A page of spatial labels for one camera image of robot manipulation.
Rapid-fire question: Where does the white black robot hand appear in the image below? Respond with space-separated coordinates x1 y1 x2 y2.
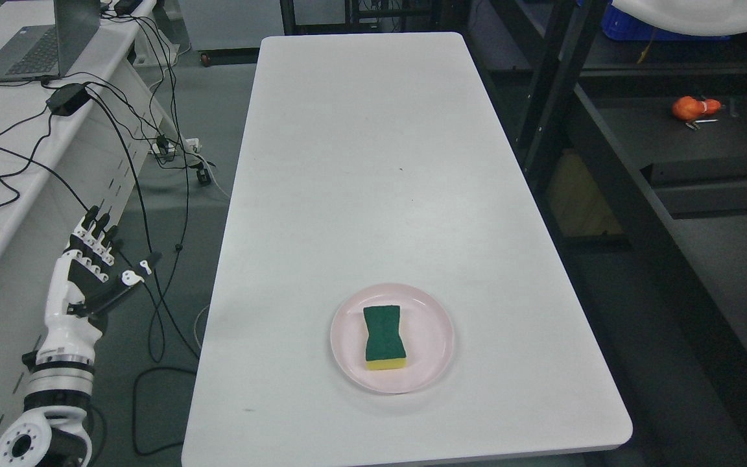
36 205 162 364

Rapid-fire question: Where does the green yellow sponge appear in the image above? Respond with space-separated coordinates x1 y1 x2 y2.
362 305 407 370

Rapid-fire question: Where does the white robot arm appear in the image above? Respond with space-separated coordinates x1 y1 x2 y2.
0 351 95 466

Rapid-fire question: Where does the black metal shelf rack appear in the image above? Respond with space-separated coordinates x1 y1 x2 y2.
466 1 747 466

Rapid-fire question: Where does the orange toy on shelf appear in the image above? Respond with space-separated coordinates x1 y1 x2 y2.
672 97 722 121

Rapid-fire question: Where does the white side desk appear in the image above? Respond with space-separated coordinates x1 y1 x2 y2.
0 1 177 435

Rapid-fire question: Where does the white power strip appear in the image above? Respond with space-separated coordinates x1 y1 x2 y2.
148 136 202 162

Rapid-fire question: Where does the black power adapter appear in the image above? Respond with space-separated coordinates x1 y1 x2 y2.
45 83 92 117

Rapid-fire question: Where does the grey laptop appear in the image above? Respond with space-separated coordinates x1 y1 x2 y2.
0 1 101 82

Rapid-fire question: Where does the pink round plate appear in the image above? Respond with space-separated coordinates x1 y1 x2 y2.
329 283 456 395

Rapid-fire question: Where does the blue plastic crate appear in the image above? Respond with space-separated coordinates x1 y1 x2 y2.
600 1 730 42

